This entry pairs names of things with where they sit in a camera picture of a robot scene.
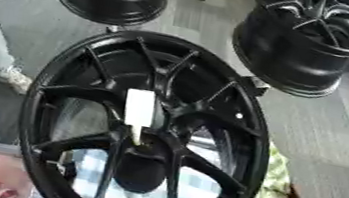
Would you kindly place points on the white pin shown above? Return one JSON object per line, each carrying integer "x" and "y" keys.
{"x": 139, "y": 108}

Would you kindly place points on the black spoked wheel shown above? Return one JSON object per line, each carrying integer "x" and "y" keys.
{"x": 102, "y": 58}

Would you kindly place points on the black spoked wheel rim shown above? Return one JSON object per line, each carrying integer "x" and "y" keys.
{"x": 292, "y": 53}

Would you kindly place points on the green and white cloth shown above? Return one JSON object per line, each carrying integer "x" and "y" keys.
{"x": 272, "y": 188}

